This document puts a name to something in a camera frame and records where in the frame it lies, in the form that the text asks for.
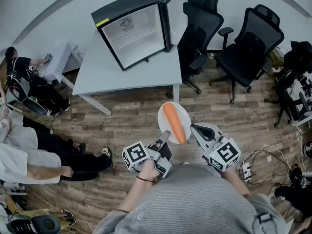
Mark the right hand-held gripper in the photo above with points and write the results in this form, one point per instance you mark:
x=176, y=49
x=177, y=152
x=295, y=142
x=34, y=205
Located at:
x=225, y=153

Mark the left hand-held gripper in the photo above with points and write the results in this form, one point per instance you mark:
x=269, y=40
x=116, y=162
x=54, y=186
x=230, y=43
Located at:
x=135, y=155

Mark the orange carrot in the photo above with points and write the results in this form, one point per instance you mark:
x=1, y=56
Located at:
x=173, y=121

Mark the white round plate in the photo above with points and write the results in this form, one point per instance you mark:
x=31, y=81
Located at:
x=185, y=118

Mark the black mini fridge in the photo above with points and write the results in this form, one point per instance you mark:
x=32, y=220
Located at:
x=117, y=13

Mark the person's left forearm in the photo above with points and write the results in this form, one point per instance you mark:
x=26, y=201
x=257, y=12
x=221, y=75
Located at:
x=136, y=194

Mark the person's right forearm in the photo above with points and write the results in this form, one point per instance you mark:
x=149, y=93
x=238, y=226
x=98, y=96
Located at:
x=235, y=184

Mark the person's left hand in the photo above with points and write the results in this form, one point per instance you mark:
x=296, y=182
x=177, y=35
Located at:
x=148, y=169

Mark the white power strip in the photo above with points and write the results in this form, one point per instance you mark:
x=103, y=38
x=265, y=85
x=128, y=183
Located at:
x=246, y=170

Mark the person's grey striped shirt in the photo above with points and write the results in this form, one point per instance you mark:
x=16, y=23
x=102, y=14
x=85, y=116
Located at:
x=190, y=199

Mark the white table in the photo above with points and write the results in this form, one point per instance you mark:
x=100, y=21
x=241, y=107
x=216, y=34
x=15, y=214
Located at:
x=136, y=77

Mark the table with checkered cloth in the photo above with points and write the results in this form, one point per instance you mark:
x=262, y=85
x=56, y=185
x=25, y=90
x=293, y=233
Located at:
x=61, y=60

